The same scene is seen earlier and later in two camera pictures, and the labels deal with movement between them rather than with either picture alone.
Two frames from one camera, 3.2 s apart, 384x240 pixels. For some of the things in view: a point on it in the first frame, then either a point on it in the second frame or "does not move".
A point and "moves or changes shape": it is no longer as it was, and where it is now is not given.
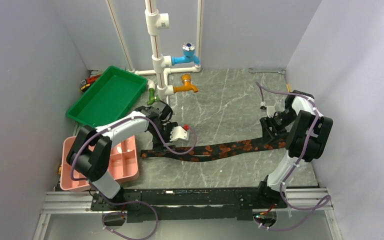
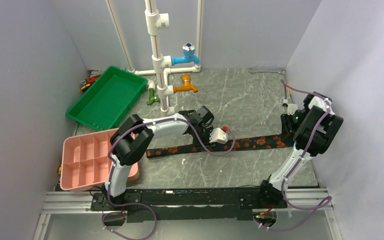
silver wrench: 283,72 does not move
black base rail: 194,204 does not move
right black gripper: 266,123 -> 288,129
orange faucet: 186,78 does not move
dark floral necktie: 206,153 moves or changes shape
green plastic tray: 112,93 does not move
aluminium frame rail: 314,200 does not move
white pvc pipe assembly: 162,65 does not move
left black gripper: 158,145 -> 206,141
